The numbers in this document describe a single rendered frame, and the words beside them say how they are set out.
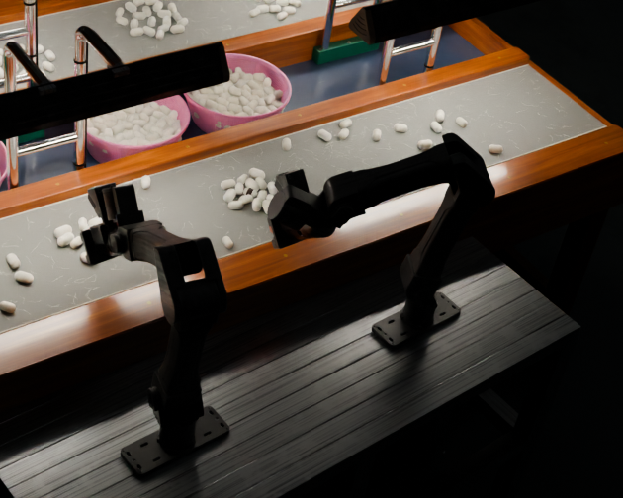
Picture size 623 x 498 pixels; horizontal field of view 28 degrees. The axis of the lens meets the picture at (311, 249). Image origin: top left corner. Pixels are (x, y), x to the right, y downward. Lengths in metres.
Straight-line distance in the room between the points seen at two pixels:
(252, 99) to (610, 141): 0.87
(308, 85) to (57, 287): 1.02
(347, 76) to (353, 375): 1.05
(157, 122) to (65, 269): 0.54
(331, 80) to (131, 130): 0.61
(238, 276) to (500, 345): 0.56
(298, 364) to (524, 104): 1.06
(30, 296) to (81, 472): 0.39
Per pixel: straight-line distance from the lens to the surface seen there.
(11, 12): 3.22
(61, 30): 3.20
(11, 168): 2.63
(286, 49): 3.23
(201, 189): 2.71
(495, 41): 3.42
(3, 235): 2.58
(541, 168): 2.93
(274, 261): 2.52
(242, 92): 3.02
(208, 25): 3.26
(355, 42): 3.32
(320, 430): 2.35
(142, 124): 2.89
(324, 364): 2.46
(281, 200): 2.30
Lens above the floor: 2.44
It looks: 41 degrees down
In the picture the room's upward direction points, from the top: 10 degrees clockwise
